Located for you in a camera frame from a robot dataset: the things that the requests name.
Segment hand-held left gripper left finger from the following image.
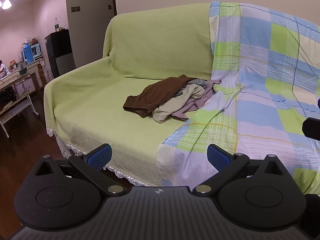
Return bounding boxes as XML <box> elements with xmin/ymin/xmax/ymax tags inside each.
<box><xmin>35</xmin><ymin>144</ymin><xmax>127</xmax><ymax>196</ymax></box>

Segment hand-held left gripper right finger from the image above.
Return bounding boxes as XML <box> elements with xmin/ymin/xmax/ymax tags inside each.
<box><xmin>192</xmin><ymin>144</ymin><xmax>292</xmax><ymax>197</ymax></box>

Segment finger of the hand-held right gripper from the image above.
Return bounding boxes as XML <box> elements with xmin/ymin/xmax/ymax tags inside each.
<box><xmin>302</xmin><ymin>117</ymin><xmax>320</xmax><ymax>140</ymax></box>

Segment brown pants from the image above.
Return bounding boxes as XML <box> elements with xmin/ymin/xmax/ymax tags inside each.
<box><xmin>122</xmin><ymin>74</ymin><xmax>208</xmax><ymax>118</ymax></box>

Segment mauve garment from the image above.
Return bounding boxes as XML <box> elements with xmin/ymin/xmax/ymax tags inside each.
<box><xmin>171</xmin><ymin>79</ymin><xmax>222</xmax><ymax>120</ymax></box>

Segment checked pastel blanket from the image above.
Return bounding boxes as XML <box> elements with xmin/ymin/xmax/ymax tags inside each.
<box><xmin>157</xmin><ymin>1</ymin><xmax>320</xmax><ymax>195</ymax></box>

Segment beige garment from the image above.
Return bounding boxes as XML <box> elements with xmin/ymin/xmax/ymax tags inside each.
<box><xmin>151</xmin><ymin>84</ymin><xmax>206</xmax><ymax>123</ymax></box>

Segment light grey garment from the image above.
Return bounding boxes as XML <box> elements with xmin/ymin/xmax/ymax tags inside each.
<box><xmin>187</xmin><ymin>79</ymin><xmax>208</xmax><ymax>89</ymax></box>

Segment black and grey cabinet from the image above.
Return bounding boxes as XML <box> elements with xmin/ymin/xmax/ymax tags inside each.
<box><xmin>44</xmin><ymin>29</ymin><xmax>76</xmax><ymax>80</ymax></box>

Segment white side table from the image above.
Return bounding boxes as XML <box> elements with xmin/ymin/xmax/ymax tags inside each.
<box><xmin>0</xmin><ymin>57</ymin><xmax>46</xmax><ymax>138</ymax></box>

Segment light blue toaster oven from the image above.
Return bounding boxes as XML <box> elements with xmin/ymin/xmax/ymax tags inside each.
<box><xmin>30</xmin><ymin>44</ymin><xmax>42</xmax><ymax>58</ymax></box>

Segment sofa with green cover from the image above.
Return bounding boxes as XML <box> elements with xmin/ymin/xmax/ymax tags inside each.
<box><xmin>44</xmin><ymin>1</ymin><xmax>320</xmax><ymax>195</ymax></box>

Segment blue thermos jug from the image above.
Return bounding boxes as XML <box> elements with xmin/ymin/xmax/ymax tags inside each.
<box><xmin>22</xmin><ymin>42</ymin><xmax>34</xmax><ymax>64</ymax></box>

